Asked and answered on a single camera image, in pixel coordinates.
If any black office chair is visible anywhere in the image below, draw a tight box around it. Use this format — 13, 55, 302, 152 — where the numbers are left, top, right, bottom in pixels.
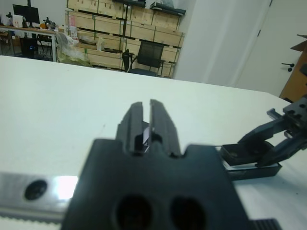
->
128, 40, 166, 77

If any black box with white insert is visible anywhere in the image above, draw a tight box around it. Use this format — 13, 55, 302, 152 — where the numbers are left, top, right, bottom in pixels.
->
217, 143, 283, 180

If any long black case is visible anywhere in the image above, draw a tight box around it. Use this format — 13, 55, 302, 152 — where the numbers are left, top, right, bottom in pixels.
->
150, 1, 187, 16

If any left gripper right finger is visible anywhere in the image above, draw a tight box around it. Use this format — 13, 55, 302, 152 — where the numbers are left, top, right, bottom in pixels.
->
149, 98, 179, 158

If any yellow-green plastic bag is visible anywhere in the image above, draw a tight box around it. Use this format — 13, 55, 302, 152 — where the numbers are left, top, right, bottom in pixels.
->
57, 32, 96, 67

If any black computer tower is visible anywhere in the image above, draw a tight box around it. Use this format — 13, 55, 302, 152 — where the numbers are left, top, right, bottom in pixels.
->
20, 37, 39, 58

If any black computer monitor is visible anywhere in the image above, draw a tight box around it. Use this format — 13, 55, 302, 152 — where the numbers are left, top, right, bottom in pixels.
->
12, 4, 40, 28

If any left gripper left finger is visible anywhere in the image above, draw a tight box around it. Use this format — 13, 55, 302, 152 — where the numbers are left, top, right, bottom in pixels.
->
117, 102, 144, 155

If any white-framed desk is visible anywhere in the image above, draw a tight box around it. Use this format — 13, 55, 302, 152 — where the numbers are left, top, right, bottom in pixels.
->
0, 25, 59, 63

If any black waste bin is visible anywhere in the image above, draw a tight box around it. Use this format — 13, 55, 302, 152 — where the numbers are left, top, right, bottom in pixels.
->
121, 49, 135, 72

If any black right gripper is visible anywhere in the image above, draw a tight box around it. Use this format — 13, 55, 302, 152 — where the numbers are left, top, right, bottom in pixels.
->
237, 94, 307, 168

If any pink and white carton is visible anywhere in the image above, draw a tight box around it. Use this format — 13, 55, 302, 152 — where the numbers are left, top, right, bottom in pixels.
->
68, 14, 79, 41

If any black phone-like camera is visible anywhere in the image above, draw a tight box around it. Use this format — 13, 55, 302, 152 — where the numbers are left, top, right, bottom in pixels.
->
221, 141, 274, 166

